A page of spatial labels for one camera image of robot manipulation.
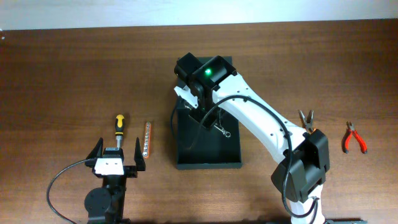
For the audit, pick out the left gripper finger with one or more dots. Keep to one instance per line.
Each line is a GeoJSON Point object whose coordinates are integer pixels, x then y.
{"type": "Point", "coordinates": [97, 150]}
{"type": "Point", "coordinates": [138, 157]}

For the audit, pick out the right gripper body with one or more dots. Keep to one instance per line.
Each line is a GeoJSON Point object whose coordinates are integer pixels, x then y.
{"type": "Point", "coordinates": [206, 116]}

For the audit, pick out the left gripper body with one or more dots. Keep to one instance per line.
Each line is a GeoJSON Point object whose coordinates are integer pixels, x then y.
{"type": "Point", "coordinates": [130, 172]}

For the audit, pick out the silver ratchet wrench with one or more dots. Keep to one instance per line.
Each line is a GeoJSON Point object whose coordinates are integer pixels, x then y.
{"type": "Point", "coordinates": [224, 132]}

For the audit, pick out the orange black needle-nose pliers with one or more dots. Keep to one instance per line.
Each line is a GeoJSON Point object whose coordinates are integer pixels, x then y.
{"type": "Point", "coordinates": [307, 121]}

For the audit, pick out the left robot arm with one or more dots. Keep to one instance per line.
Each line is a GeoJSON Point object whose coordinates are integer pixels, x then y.
{"type": "Point", "coordinates": [105, 204]}

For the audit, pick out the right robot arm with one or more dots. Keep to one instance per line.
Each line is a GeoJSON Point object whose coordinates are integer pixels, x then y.
{"type": "Point", "coordinates": [214, 100]}

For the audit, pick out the black open box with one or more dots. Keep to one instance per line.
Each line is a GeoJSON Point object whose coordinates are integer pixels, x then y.
{"type": "Point", "coordinates": [197, 147]}

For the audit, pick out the yellow black screwdriver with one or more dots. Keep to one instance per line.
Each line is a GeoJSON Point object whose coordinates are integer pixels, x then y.
{"type": "Point", "coordinates": [119, 129]}

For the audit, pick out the orange socket bit rail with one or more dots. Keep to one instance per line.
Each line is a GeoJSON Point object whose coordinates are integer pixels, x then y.
{"type": "Point", "coordinates": [147, 140]}

